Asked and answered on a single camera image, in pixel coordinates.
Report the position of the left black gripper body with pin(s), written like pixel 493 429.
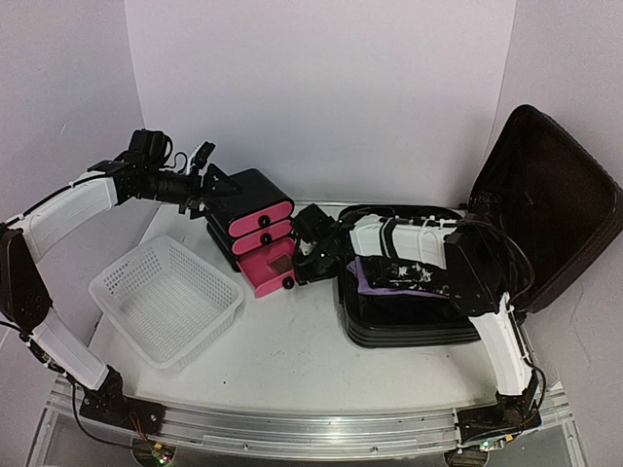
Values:
pixel 196 195

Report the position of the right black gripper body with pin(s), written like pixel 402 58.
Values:
pixel 317 269

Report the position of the brown square compact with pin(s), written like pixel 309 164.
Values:
pixel 281 265

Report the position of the black pink three-drawer organizer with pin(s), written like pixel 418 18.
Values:
pixel 254 228

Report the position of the black ribbed hard-shell suitcase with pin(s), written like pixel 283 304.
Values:
pixel 543 189

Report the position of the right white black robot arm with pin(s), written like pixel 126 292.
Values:
pixel 487 271

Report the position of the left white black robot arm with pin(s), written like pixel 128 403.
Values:
pixel 140 172

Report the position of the purple folded cloth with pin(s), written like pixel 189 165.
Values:
pixel 355 269

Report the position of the black white patterned folded garment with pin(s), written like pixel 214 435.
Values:
pixel 405 275

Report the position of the white perforated plastic basket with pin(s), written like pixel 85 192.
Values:
pixel 167 302

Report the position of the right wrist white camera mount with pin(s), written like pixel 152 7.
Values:
pixel 304 249

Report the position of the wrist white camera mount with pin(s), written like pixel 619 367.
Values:
pixel 198 159
pixel 304 249

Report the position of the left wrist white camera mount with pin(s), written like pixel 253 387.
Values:
pixel 198 159

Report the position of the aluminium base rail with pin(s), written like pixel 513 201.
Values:
pixel 348 437

